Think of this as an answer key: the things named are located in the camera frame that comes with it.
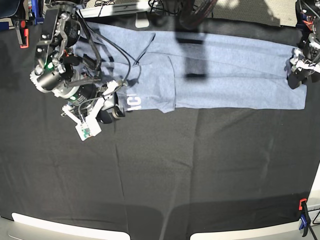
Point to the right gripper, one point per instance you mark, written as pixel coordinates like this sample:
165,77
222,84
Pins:
90,100

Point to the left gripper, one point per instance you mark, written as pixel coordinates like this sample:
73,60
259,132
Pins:
301,65

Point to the light blue t-shirt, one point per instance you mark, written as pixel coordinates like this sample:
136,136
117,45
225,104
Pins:
166,70

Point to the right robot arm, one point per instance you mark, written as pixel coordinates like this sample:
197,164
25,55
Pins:
68,64

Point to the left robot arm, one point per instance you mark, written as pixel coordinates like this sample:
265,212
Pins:
308,21

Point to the black table cloth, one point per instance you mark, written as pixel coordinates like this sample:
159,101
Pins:
151,175

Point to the orange clamp top left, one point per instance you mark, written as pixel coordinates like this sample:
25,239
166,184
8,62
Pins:
22,33

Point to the blue clamp top left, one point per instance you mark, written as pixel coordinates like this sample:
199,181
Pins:
35,11

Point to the orange blue clamp bottom right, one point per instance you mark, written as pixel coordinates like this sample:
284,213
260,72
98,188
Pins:
304,217

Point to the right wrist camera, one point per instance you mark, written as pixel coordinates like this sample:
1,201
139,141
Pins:
88,129

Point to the aluminium rail behind table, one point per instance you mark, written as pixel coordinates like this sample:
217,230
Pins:
115,9

